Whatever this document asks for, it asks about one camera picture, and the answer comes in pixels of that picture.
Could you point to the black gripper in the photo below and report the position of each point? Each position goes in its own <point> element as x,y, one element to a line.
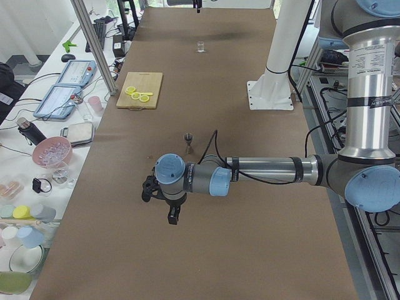
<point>174,206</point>

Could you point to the steel measuring jigger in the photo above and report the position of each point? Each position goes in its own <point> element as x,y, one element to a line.
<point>188,138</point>

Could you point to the clear glass shaker cup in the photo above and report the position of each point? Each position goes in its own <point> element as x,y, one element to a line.
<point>200,47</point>

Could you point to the grey cup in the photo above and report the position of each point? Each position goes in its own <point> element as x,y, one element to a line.
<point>43,213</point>

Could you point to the pink plastic cup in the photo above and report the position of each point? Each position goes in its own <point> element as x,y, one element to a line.
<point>96,105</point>

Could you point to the blue cup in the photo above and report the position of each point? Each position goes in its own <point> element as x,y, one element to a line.
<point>30,236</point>

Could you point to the yellow cup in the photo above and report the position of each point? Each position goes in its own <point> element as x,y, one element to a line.
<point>22,212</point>

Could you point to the lemon slice three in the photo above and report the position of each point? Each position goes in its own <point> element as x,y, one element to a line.
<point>144,98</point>

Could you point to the wine glass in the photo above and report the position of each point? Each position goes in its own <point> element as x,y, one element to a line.
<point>61,174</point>

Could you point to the lemon slice two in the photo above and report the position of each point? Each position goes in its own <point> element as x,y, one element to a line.
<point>136,95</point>

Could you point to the metal lidded tray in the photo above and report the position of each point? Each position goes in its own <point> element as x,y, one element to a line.
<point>78,134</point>

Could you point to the lemon slice one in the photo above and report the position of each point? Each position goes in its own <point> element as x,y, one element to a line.
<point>130,89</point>

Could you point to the bamboo cutting board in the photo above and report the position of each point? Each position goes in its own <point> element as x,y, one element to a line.
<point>140,91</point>

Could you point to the pink bowl with ice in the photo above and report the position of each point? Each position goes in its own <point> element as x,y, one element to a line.
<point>52,151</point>

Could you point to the white enamel plate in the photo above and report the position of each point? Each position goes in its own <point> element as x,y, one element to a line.
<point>27,260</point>

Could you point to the teach pendant near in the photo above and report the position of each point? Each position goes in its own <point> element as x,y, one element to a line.
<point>57,103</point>

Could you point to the teach pendant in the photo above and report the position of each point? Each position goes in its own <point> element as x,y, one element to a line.
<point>77,72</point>
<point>57,103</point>

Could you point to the black water bottle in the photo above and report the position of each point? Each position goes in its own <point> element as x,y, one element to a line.
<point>30,131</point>

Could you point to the teach pendant far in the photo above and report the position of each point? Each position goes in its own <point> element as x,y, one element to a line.
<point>77,72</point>

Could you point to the green plate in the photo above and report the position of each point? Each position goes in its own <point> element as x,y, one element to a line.
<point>15,282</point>

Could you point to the black power box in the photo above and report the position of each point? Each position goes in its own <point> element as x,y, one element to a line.
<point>118,46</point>

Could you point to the black computer mouse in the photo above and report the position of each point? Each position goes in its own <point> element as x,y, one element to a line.
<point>67,57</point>

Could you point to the green plastic clip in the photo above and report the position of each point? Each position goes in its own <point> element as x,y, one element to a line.
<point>68,45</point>

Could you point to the black keyboard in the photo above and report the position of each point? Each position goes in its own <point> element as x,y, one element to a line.
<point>99,27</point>

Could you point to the white camera post base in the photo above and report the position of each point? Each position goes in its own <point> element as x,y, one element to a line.
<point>272,90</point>

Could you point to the aluminium frame post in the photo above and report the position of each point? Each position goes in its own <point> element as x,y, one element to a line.
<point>91,37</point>

